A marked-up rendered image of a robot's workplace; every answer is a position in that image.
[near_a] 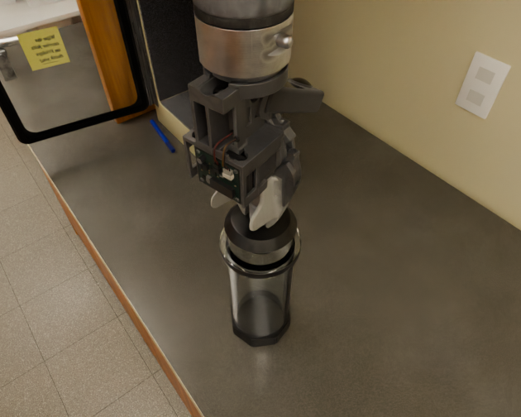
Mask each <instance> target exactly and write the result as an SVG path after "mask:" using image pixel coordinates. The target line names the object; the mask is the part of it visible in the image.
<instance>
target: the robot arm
mask: <svg viewBox="0 0 521 417"><path fill-rule="evenodd" d="M193 5H194V20H195V26H196V34H197V42H198V55H199V61H200V63H201V64H202V65H203V75H202V76H200V77H198V78H197V79H195V80H194V81H192V82H191V83H189V84H188V88H189V99H190V105H191V111H192V117H193V123H194V128H193V129H192V130H190V131H189V132H187V133H186V134H184V135H183V141H184V150H185V155H186V160H187V165H188V170H189V177H190V178H191V179H192V178H193V177H194V176H196V174H198V179H199V181H201V182H202V183H204V184H206V185H207V186H209V187H211V188H212V189H215V190H216V192H215V193H214V195H213V196H212V198H211V206H212V207H213V208H217V207H219V206H221V205H222V204H225V203H226V202H228V201H230V200H233V201H235V202H237V204H238V206H239V208H240V209H241V211H242V213H243V214H245V215H247V214H248V212H249V204H250V203H251V202H252V201H253V200H254V199H256V198H257V197H258V196H260V202H259V204H258V206H257V208H256V211H255V212H254V213H253V215H252V217H251V220H250V224H249V228H250V230H251V231H255V230H257V229H258V228H260V227H262V226H263V225H265V227H266V228H269V227H271V226H273V225H274V224H275V223H276V222H277V221H278V220H279V219H280V217H281V216H282V214H283V213H284V211H285V210H286V208H287V206H288V204H289V201H290V200H291V199H292V198H293V196H294V193H295V191H296V189H297V188H298V187H299V183H300V180H301V175H302V171H301V165H300V161H299V153H300V150H298V149H295V143H294V138H295V137H296V134H295V133H294V131H293V130H292V129H291V127H290V125H289V120H286V119H284V118H282V117H281V116H282V113H316V112H317V111H318V110H319V108H320V105H321V103H322V100H323V96H324V92H323V91H322V90H320V89H316V88H314V87H313V86H312V85H311V84H310V83H309V82H308V81H307V80H306V79H303V78H292V79H288V70H289V60H290V57H291V46H292V45H293V41H294V40H293V37H292V33H293V19H294V0H193ZM192 145H194V151H195V157H196V163H195V164H194V165H192V161H191V155H190V149H189V148H190V147H191V146H192Z"/></svg>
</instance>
